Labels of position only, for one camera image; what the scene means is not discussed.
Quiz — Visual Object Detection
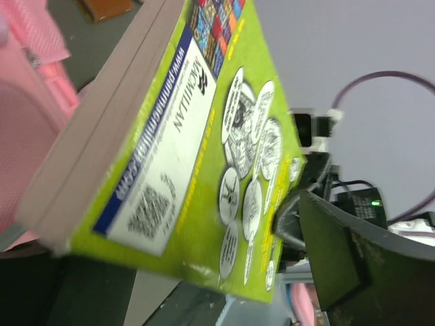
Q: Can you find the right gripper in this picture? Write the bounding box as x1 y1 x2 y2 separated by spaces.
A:
272 152 332 265

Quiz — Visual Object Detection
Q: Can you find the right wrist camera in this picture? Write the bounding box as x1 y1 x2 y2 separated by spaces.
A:
291 108 344 154

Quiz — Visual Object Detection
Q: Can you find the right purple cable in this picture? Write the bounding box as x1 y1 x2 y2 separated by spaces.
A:
331 70 435 225

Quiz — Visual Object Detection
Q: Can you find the green cartoon book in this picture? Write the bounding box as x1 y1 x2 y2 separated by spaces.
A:
16 1 305 303

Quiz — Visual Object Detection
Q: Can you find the pink student backpack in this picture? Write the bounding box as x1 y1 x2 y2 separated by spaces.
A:
1 1 79 251

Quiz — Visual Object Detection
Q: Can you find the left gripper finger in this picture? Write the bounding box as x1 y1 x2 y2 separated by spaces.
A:
299 191 434 325

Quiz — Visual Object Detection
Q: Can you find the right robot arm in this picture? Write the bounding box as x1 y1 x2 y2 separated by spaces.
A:
272 152 434 266

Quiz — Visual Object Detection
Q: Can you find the brown leather wallet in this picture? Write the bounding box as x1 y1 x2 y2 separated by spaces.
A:
76 0 133 24

